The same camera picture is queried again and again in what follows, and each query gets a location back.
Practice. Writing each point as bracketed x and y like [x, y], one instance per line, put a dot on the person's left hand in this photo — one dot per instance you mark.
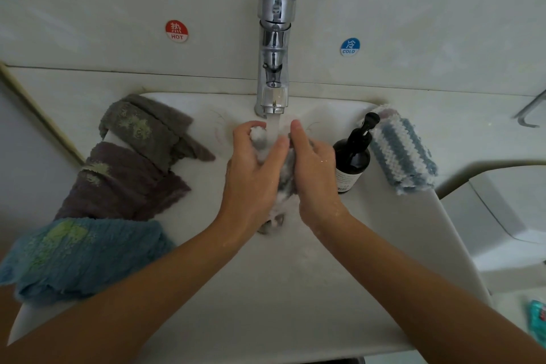
[247, 185]

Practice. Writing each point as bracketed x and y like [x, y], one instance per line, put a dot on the person's right hand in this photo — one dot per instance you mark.
[316, 180]

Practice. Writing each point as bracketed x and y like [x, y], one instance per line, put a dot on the pink white striped cloth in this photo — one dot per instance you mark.
[384, 109]

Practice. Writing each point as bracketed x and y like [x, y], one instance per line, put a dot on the white ceramic sink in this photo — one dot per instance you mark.
[290, 291]

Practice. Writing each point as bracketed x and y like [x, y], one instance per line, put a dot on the brown cloth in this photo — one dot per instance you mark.
[119, 185]

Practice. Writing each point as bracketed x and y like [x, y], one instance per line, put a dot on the blue stained cloth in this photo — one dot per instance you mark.
[81, 257]

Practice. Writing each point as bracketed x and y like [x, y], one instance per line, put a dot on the person's right forearm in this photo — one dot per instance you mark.
[435, 295]

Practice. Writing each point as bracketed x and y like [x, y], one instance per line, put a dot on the person's left forearm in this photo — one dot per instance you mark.
[119, 300]

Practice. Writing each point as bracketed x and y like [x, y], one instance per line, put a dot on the metal sink drain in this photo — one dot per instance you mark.
[273, 223]

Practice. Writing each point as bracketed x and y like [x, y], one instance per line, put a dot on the black pump soap bottle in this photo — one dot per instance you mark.
[351, 163]

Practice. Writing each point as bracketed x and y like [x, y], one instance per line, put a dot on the chrome faucet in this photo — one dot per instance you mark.
[274, 48]

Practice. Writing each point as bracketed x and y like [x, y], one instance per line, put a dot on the blue round sticker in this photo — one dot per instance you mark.
[350, 45]

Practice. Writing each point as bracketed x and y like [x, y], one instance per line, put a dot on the red round sticker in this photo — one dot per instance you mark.
[177, 31]

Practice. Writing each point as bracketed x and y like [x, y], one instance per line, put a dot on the gray patterned trousers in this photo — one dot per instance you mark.
[333, 359]

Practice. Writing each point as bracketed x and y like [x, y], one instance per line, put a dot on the white toilet tank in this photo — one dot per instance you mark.
[510, 223]

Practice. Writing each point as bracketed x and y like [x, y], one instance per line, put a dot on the white toilet lid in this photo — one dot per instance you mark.
[525, 321]

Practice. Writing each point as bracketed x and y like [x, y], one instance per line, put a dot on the teal tube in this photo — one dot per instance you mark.
[537, 318]

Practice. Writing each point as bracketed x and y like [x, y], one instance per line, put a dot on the metal wall shelf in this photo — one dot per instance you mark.
[531, 110]

